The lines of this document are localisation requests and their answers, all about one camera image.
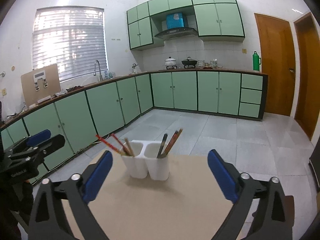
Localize red patterned bamboo chopstick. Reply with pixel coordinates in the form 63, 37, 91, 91
95, 134, 125, 155

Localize plain wooden chopstick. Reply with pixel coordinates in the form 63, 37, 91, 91
124, 138, 135, 157

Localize black chopstick silver band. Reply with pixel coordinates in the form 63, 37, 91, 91
157, 133, 168, 158

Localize red wooden chopstick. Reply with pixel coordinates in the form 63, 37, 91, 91
160, 131, 179, 158

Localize green lower kitchen cabinets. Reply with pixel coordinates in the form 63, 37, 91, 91
0, 69, 269, 178

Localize chrome kitchen faucet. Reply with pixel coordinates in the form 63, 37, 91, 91
93, 60, 103, 81

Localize cardboard panel with device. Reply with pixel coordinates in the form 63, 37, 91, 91
21, 64, 61, 107

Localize black glass cabinet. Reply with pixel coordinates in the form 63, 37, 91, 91
309, 139, 320, 192

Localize white double utensil holder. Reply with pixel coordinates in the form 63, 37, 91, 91
121, 140, 170, 181

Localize window with white blinds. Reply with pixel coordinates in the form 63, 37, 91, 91
31, 6, 108, 81

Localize white cooking pot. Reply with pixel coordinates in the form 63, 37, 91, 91
165, 57, 177, 70

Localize green thermos bottle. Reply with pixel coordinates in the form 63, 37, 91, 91
252, 51, 261, 71

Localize black wok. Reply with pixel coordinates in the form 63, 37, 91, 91
182, 57, 197, 69

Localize black range hood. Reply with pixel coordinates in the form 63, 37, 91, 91
155, 27, 199, 41

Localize blue box above hood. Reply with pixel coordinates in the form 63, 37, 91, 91
166, 12, 185, 29

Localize brown wooden door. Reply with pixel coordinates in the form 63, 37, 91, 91
294, 12, 319, 139
255, 14, 296, 116

